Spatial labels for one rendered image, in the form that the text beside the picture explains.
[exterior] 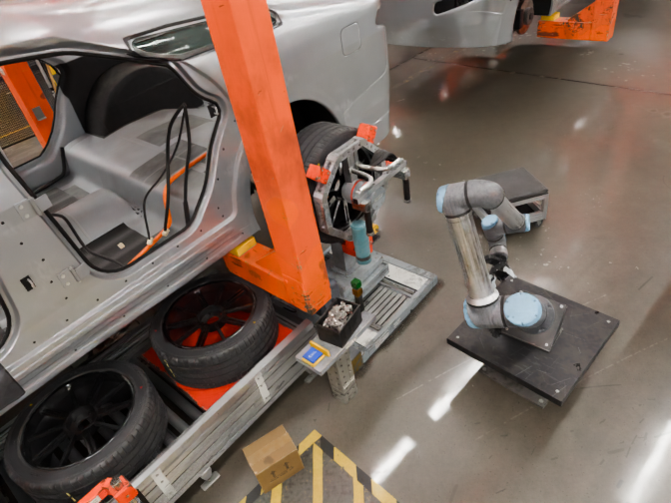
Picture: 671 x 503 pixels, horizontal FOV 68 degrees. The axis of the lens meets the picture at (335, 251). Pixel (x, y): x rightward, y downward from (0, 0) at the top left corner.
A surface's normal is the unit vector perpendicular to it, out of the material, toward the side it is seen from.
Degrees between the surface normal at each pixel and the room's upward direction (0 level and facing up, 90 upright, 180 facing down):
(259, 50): 90
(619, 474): 0
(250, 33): 90
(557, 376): 0
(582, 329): 0
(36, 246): 88
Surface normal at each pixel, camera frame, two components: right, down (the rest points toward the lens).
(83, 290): 0.75, 0.33
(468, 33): -0.07, 0.82
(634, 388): -0.15, -0.77
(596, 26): -0.64, 0.55
